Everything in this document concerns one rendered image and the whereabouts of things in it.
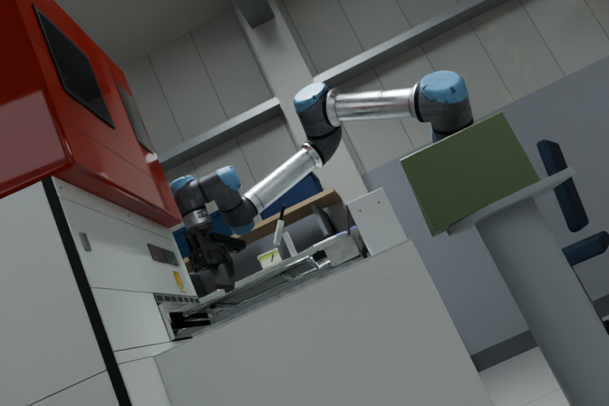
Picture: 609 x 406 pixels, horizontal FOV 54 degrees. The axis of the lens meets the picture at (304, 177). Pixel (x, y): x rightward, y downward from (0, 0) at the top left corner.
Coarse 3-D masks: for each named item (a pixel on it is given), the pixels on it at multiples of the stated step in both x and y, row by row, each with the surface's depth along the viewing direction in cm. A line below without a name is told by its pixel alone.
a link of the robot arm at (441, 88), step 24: (456, 72) 164; (312, 96) 181; (336, 96) 181; (360, 96) 176; (384, 96) 172; (408, 96) 168; (432, 96) 160; (456, 96) 159; (312, 120) 184; (336, 120) 182; (360, 120) 180; (432, 120) 166; (456, 120) 163
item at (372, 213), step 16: (384, 192) 142; (352, 208) 142; (368, 208) 142; (384, 208) 141; (368, 224) 141; (384, 224) 140; (400, 224) 140; (368, 240) 140; (384, 240) 140; (400, 240) 139
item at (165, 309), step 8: (160, 304) 151; (168, 304) 155; (176, 304) 163; (184, 304) 171; (192, 304) 180; (160, 312) 151; (168, 312) 153; (176, 312) 160; (184, 312) 168; (168, 320) 150; (208, 320) 192; (168, 328) 150; (184, 328) 160; (192, 328) 168; (200, 328) 177; (176, 336) 150; (184, 336) 157
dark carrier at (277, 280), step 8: (304, 264) 164; (288, 272) 165; (296, 272) 175; (304, 272) 186; (272, 280) 167; (280, 280) 177; (288, 280) 188; (256, 288) 169; (264, 288) 178; (272, 288) 190; (232, 296) 162; (240, 296) 171; (248, 296) 181; (200, 312) 163; (208, 312) 173; (216, 312) 183
